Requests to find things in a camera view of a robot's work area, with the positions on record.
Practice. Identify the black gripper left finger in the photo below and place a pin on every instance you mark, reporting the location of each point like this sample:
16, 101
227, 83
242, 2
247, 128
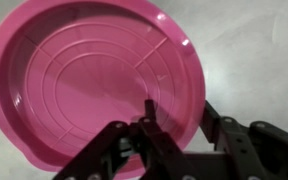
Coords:
157, 150

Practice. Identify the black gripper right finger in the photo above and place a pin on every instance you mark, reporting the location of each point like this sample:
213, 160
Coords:
250, 150

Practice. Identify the pink plastic plate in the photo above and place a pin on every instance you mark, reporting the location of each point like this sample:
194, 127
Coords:
84, 76

